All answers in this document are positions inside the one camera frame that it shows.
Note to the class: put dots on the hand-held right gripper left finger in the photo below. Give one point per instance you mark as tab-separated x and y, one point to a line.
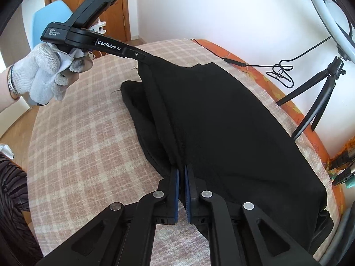
174	196

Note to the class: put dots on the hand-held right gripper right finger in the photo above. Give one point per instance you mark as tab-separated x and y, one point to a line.
189	196

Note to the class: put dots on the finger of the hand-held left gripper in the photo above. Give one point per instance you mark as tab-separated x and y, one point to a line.
138	54

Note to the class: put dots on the black pants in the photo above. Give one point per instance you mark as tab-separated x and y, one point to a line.
222	116

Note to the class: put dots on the person's left hand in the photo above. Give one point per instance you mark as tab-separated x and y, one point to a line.
38	72

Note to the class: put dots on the white plastic clip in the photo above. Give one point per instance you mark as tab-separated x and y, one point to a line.
98	27

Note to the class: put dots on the wooden door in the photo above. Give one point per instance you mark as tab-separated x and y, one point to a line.
116	25

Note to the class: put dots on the light blue chair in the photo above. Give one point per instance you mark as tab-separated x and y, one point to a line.
52	12

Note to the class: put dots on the folded silver tripod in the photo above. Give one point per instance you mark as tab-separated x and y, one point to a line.
342	160

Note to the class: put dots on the person's dark ribbed clothing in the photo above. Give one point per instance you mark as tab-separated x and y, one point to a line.
11	199

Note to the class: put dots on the black mini tripod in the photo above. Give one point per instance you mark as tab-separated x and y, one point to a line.
334	72

